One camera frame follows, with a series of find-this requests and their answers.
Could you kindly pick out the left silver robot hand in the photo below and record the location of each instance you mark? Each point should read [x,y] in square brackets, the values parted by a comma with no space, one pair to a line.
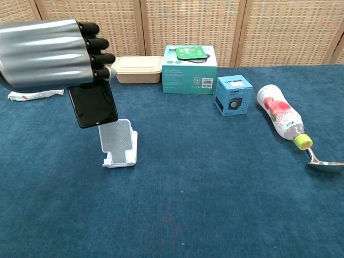
[45,53]

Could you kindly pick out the black smartphone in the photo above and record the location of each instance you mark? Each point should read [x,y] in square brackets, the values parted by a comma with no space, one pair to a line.
[92,104]

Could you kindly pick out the white phone stand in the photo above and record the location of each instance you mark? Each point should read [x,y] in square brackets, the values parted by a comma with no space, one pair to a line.
[118,145]

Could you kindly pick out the teal product box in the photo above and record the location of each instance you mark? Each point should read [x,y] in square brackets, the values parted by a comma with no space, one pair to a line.
[189,76]

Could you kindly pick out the small blue speaker box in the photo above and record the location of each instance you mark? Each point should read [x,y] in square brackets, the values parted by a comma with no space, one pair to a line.
[233,96]

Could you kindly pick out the white wet wipes pack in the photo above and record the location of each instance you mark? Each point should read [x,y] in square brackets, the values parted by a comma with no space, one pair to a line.
[35,94]

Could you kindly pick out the beige lidded food container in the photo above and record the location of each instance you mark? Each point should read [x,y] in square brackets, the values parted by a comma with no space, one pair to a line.
[138,71]

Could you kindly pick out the green sachet packet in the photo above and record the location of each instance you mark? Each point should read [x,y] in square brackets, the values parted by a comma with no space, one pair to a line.
[191,52]

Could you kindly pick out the blue table cloth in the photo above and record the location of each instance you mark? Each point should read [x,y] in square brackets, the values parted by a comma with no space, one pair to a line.
[188,174]

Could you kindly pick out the woven rattan folding screen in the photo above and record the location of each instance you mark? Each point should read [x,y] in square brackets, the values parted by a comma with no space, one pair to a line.
[282,29]

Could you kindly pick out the pink labelled drink bottle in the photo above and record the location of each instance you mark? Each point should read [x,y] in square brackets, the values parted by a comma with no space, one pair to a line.
[279,113]

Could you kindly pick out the metal spoon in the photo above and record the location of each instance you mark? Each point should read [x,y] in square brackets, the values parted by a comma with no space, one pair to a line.
[323,164]

